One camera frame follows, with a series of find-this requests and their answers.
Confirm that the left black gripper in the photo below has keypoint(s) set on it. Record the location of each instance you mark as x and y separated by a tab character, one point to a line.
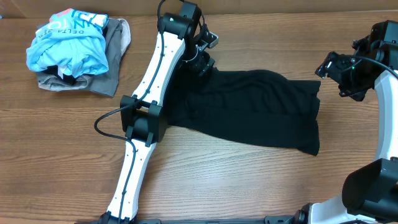
201	64

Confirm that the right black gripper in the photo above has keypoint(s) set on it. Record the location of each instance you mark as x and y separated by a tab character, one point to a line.
339	61

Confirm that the black polo shirt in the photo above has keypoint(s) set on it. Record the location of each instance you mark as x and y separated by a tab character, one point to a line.
257	107

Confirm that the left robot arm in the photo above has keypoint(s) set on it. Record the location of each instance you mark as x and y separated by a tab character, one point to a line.
181	42

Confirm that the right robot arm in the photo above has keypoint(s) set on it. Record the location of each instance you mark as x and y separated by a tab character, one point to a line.
369	194

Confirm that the beige garment under pile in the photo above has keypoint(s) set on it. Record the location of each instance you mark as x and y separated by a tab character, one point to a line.
125	35

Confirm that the light blue printed t-shirt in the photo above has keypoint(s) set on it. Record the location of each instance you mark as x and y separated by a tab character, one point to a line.
73	41

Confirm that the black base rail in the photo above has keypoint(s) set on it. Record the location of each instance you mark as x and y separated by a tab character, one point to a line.
211	221

